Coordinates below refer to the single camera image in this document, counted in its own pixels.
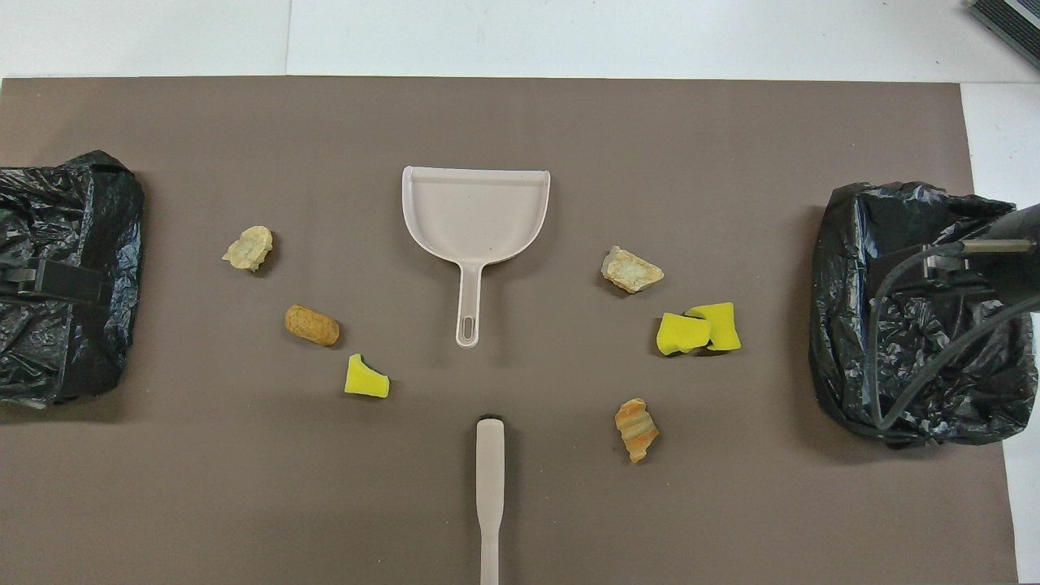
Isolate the dark ribbed device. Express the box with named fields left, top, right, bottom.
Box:
left=965, top=0, right=1040, bottom=70

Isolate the yellow sponge piece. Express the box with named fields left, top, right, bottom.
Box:
left=685, top=302, right=743, bottom=352
left=656, top=312, right=713, bottom=357

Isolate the beige plastic dustpan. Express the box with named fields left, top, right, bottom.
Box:
left=401, top=166, right=552, bottom=349

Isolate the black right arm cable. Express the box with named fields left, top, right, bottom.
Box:
left=866, top=242, right=1040, bottom=430

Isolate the black bag-lined trash bin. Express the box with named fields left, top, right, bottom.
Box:
left=0, top=150, right=145, bottom=407
left=809, top=181, right=1039, bottom=446

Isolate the yellow green-backed sponge wedge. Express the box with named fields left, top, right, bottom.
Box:
left=344, top=353, right=391, bottom=399

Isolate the orange striped croissant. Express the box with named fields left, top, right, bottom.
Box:
left=614, top=397, right=661, bottom=464

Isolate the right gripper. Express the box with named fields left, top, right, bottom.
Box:
left=922, top=203, right=1040, bottom=303

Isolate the brown table mat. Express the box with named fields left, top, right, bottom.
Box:
left=0, top=77, right=1018, bottom=585

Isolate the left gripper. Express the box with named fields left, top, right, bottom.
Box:
left=0, top=260, right=108, bottom=305

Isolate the brown oval bread roll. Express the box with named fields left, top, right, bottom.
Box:
left=284, top=305, right=341, bottom=348

